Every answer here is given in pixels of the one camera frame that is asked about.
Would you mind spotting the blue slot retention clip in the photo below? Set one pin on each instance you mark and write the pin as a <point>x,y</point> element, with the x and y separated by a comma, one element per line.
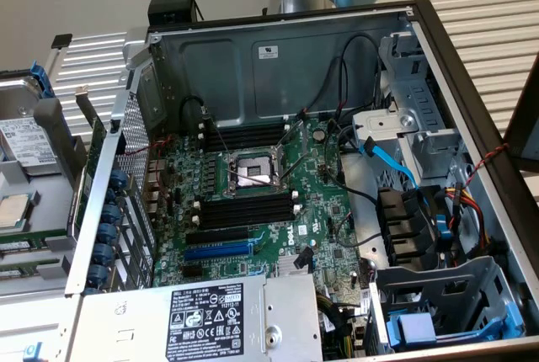
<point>119,179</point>
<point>103,253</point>
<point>112,214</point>
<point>98,274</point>
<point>90,290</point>
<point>110,196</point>
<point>107,234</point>

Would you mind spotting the black box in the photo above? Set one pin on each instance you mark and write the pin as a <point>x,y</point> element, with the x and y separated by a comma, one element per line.
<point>168,6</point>

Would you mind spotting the short black expansion slot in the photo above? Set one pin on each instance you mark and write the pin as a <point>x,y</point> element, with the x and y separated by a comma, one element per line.
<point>193,270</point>

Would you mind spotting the green Dell motherboard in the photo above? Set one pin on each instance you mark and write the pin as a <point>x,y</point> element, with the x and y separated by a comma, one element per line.
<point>269,252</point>

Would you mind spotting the grey parts rack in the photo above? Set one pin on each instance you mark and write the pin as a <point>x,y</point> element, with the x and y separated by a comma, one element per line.
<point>54,210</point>

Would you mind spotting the black clamp block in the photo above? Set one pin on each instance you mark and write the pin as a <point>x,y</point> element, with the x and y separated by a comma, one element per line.
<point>62,40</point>

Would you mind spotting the blue expansion slot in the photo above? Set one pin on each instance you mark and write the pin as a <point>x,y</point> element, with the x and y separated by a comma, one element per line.
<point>219,250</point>

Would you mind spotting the silver finned heat sink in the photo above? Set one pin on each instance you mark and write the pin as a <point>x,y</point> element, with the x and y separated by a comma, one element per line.
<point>286,268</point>

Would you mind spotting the silver power supply unit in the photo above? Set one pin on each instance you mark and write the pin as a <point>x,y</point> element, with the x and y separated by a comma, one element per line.
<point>139,320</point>

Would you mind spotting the silver socket cover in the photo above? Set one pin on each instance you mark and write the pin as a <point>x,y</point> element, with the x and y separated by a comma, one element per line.
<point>279,168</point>

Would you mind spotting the CPU socket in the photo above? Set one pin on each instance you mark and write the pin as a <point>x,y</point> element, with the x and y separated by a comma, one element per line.
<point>252,166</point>

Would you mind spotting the blue disk carrier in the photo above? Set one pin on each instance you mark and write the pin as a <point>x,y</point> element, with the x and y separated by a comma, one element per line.
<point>42,80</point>

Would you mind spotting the silver CPU chip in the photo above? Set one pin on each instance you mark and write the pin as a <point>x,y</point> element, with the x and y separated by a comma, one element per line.
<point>12,210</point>

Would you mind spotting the blue plastic latch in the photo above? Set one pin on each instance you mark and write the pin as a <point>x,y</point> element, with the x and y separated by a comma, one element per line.
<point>33,351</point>

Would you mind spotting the silver hard disk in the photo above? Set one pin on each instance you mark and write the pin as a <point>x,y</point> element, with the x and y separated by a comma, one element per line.
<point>25,139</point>

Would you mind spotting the silver coin battery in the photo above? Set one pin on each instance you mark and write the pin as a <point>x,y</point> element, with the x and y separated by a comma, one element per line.
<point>321,134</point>

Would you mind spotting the blue disk tray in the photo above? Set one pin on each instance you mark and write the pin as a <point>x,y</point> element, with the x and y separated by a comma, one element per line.
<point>417,328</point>

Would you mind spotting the silver disk bay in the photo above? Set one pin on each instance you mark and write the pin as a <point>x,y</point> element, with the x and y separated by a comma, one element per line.
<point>421,97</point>
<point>476,278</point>

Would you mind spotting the long black expansion slot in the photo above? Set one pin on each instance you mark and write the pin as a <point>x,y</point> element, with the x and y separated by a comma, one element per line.
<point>217,235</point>

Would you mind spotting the black fan duct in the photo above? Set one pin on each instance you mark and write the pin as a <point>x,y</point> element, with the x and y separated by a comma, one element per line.
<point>400,227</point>

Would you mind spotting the green RAM stick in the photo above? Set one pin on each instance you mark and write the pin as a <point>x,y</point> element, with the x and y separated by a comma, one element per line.
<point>19,273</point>
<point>21,246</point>

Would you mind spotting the open grey PC case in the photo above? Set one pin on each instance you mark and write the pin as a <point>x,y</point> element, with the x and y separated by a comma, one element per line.
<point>303,84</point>

